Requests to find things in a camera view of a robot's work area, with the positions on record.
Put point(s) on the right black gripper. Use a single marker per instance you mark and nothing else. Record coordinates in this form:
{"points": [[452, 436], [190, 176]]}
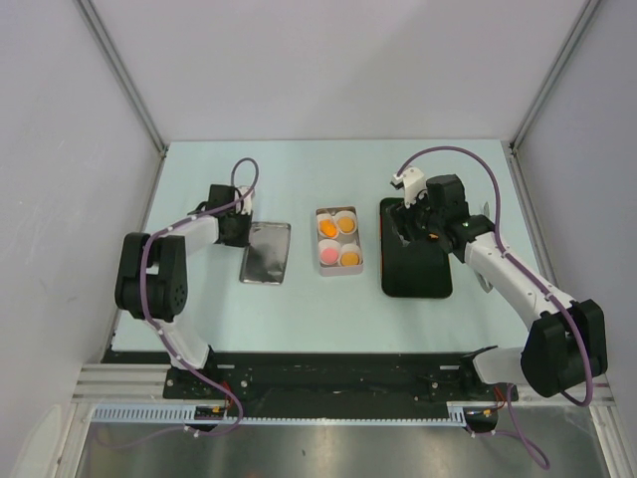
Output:
{"points": [[400, 216]]}

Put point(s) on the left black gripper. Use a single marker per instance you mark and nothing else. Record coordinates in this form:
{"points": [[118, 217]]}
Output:
{"points": [[243, 240]]}

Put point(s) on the silver tin lid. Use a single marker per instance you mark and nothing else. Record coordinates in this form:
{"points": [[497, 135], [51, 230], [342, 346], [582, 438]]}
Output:
{"points": [[265, 259]]}

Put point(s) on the round orange cookie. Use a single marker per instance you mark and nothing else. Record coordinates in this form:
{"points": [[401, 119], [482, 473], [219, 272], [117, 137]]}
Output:
{"points": [[346, 225], [349, 259]]}

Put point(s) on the orange pineapple cookie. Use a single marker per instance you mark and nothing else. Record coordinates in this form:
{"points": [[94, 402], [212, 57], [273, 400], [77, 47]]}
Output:
{"points": [[328, 228]]}

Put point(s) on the pink round cookie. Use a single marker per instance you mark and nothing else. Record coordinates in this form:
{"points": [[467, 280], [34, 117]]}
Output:
{"points": [[329, 256]]}

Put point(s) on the metal tongs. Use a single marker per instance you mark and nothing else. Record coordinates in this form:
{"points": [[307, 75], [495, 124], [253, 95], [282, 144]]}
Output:
{"points": [[484, 283]]}

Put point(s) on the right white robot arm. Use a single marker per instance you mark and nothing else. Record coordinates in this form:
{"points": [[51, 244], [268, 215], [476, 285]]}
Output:
{"points": [[566, 345]]}

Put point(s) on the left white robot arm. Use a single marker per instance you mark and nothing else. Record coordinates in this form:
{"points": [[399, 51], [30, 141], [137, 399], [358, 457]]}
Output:
{"points": [[152, 277]]}

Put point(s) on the black tray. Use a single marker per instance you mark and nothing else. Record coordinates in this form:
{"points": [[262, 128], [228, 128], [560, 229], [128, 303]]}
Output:
{"points": [[416, 270]]}

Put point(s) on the white paper cup back-right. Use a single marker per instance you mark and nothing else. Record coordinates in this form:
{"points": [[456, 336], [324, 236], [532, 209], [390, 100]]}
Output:
{"points": [[346, 213]]}

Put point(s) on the white paper cup front-right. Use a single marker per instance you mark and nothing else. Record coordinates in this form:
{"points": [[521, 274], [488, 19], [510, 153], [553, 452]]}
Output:
{"points": [[350, 247]]}

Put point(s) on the white paper cup back-left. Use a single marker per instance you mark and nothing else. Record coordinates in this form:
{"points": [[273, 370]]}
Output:
{"points": [[325, 216]]}

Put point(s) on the white paper cup front-left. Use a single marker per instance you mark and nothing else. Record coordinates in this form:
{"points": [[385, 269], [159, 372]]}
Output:
{"points": [[324, 243]]}

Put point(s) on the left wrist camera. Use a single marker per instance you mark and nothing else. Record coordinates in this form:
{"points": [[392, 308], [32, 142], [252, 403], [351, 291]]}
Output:
{"points": [[245, 206]]}

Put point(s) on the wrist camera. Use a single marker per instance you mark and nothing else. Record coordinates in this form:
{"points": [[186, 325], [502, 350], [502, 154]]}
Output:
{"points": [[245, 206], [412, 181]]}

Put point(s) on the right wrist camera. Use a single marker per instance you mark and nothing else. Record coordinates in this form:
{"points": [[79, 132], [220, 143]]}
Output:
{"points": [[412, 181]]}

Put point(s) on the right aluminium frame post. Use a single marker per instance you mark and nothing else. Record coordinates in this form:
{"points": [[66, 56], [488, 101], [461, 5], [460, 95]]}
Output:
{"points": [[566, 51]]}

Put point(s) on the aluminium frame post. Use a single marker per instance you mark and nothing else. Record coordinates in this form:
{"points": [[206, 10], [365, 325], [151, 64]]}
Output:
{"points": [[566, 51], [98, 29]]}

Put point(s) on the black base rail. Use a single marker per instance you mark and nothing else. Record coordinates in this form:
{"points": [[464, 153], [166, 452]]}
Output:
{"points": [[347, 387]]}

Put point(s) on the left aluminium frame post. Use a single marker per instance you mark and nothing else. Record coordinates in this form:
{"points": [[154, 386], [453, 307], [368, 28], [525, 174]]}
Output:
{"points": [[98, 29]]}

